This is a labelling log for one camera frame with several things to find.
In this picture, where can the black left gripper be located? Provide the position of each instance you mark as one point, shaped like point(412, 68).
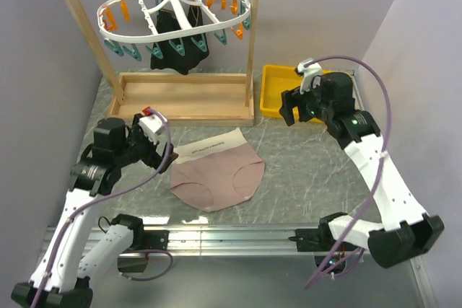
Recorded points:
point(154, 158)

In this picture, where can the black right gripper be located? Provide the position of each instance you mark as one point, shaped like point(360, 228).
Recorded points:
point(293, 98)

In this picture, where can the pink and cream underwear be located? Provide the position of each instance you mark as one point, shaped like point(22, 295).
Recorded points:
point(217, 172)

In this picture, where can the teal clothes peg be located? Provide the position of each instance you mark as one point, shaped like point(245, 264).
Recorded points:
point(133, 51)
point(114, 46)

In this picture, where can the white oval clip hanger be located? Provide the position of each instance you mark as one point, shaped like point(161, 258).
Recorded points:
point(241, 10)

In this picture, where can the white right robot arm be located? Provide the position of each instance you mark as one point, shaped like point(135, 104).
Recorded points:
point(405, 229)

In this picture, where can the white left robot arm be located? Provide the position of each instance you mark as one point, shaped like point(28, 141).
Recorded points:
point(66, 275)

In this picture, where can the black hanging underwear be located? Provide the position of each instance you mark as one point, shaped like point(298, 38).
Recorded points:
point(179, 54)

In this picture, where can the yellow plastic tray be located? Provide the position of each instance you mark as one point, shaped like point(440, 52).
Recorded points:
point(337, 92)

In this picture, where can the orange clothes peg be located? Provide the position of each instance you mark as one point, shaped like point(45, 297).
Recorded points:
point(238, 31)
point(109, 20)
point(125, 11)

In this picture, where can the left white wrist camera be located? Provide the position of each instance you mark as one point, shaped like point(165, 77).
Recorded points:
point(152, 124)

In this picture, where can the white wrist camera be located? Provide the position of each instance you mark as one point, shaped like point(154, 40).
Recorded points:
point(152, 124)
point(308, 71)

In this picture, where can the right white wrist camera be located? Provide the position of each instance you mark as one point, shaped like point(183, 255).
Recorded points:
point(308, 71)

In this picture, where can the wooden hanger rack frame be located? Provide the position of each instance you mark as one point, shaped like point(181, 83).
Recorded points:
point(200, 99)

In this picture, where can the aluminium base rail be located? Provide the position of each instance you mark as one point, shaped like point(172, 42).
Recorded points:
point(237, 239)

